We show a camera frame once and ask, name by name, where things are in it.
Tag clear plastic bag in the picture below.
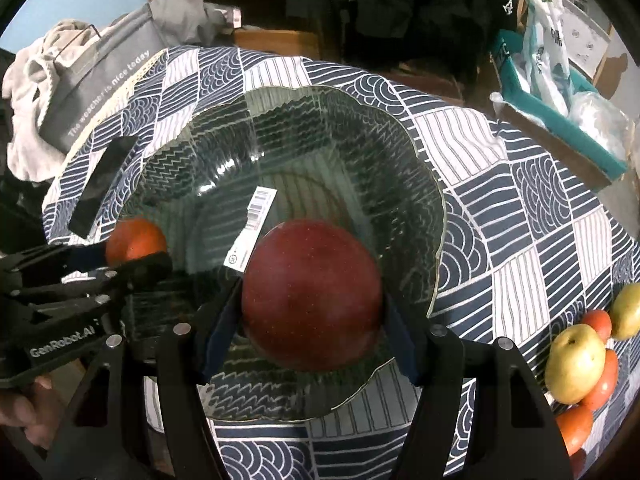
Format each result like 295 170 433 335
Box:
567 92 634 162

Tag clear glass plate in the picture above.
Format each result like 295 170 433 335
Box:
116 85 447 422

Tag grey hoodie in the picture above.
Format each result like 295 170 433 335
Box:
149 0 232 49

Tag teal box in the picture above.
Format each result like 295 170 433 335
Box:
492 29 629 182

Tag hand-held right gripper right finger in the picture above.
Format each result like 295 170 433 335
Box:
382 295 576 480

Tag beige garment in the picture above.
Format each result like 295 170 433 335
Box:
2 19 101 182

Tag small orange tangerine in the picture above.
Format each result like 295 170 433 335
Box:
106 218 169 266

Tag white printed plastic bag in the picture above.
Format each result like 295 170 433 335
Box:
502 0 572 117

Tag person's left hand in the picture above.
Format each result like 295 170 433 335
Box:
0 376 65 451

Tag grey tote bag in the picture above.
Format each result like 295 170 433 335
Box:
39 2 167 154

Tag black smartphone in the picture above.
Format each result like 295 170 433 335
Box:
67 135 139 239

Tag wooden shelf rack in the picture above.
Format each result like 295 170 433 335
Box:
515 0 617 82

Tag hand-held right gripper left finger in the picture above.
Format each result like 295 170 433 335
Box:
47 275 246 480

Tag dark hanging coats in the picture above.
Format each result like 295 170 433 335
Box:
284 0 517 97

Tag white barcode sticker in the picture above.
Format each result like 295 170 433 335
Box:
222 186 278 274

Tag blue white patterned tablecloth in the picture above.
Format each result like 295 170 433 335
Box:
42 46 640 480

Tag cardboard box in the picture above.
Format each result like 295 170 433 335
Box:
489 91 622 192

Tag red apple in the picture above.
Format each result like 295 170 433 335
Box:
241 218 386 372

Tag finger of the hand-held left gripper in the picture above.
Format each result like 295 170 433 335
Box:
0 251 174 342
0 244 109 287

